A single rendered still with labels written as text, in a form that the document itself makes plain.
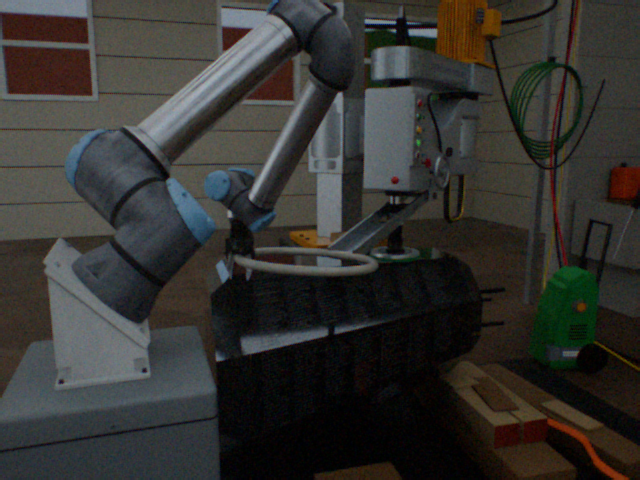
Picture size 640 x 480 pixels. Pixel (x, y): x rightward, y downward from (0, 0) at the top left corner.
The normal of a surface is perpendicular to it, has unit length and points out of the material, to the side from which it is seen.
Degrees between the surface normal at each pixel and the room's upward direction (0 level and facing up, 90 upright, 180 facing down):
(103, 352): 90
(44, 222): 90
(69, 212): 90
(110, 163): 63
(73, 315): 90
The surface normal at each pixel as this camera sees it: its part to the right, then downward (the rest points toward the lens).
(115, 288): 0.47, -0.17
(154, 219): -0.06, -0.20
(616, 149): 0.31, 0.17
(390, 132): -0.59, 0.15
